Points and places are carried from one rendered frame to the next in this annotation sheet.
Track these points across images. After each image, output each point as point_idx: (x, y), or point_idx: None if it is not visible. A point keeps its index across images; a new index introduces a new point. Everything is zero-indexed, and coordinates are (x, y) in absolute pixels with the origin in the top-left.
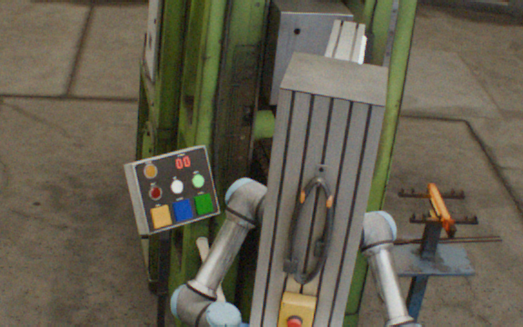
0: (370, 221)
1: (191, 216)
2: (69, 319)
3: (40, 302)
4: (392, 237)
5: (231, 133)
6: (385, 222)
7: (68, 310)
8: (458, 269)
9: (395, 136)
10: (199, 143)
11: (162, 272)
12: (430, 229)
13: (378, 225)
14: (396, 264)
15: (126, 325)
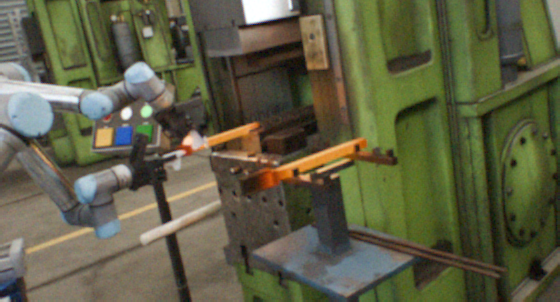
0: (1, 97)
1: (128, 142)
2: (214, 272)
3: (219, 256)
4: (11, 122)
5: (217, 77)
6: (8, 99)
7: (225, 267)
8: (330, 281)
9: (364, 78)
10: (202, 90)
11: (160, 210)
12: (313, 200)
13: (0, 102)
14: (274, 246)
15: (238, 290)
